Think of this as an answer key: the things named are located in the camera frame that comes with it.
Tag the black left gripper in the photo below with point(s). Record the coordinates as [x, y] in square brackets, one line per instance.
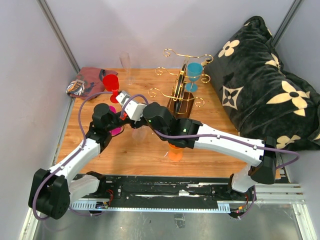
[131, 122]

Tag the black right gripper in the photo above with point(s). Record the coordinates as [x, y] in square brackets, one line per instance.
[141, 121]

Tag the pink wine glass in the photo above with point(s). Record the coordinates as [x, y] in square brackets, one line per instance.
[116, 130]

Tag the clear round wine glass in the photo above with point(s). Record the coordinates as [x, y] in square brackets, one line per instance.
[139, 134]

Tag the gold wire glass rack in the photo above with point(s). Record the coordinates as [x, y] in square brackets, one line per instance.
[181, 100]

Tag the orange wine glass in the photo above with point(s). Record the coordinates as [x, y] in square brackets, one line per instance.
[175, 153]

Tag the red wine glass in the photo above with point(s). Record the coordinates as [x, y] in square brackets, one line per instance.
[111, 84]

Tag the maroon printed t-shirt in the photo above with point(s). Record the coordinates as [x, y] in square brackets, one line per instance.
[87, 82]

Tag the clear champagne flute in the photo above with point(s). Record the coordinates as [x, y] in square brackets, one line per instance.
[125, 61]

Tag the blue wine glass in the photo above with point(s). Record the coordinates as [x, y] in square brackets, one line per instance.
[194, 71]

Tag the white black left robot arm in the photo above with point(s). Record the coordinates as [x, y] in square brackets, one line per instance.
[53, 190]

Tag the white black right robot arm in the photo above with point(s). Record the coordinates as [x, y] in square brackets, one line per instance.
[189, 133]

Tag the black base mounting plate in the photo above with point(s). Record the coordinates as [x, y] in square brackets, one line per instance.
[167, 194]

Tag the black floral blanket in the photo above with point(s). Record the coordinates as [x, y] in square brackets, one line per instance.
[260, 98]

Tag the aluminium frame rail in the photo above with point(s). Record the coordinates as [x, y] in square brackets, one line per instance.
[44, 6]

